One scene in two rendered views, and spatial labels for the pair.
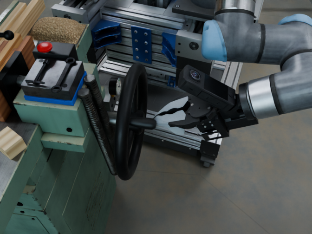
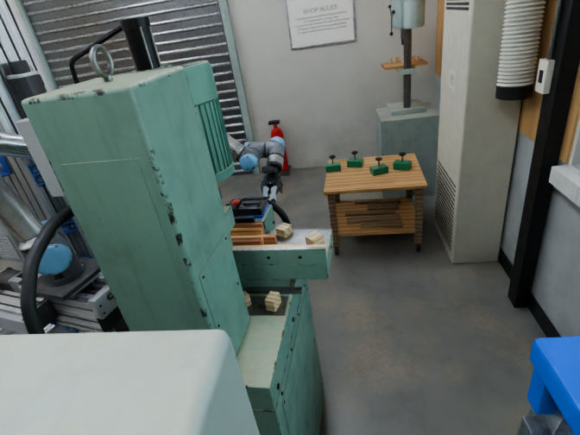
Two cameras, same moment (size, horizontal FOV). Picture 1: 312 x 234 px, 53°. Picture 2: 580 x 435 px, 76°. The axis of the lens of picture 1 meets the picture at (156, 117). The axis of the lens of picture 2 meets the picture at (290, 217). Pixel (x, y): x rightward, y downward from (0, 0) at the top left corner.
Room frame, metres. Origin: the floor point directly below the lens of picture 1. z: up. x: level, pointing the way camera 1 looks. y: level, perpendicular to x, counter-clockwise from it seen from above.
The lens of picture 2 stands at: (0.21, 1.42, 1.59)
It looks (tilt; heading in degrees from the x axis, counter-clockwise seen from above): 28 degrees down; 276
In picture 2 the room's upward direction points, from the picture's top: 9 degrees counter-clockwise
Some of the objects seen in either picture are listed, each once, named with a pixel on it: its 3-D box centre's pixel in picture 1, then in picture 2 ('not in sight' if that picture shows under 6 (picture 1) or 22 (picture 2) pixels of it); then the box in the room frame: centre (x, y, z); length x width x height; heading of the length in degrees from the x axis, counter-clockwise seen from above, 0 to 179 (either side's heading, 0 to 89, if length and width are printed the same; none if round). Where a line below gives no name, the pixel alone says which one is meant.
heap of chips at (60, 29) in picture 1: (55, 26); not in sight; (0.73, 0.27, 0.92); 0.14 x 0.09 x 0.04; 81
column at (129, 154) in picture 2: not in sight; (166, 239); (0.58, 0.68, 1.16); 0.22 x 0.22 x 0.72; 81
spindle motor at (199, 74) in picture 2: not in sight; (192, 125); (0.54, 0.39, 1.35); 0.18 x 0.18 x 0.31
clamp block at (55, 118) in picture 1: (61, 96); (252, 223); (0.47, 0.21, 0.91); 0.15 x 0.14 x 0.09; 171
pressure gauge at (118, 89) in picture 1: (113, 87); not in sight; (0.76, 0.14, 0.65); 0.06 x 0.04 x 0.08; 171
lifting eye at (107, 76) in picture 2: not in sight; (102, 63); (0.58, 0.68, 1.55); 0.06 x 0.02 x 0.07; 81
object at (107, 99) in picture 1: (97, 99); not in sight; (0.77, 0.21, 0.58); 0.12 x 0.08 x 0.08; 81
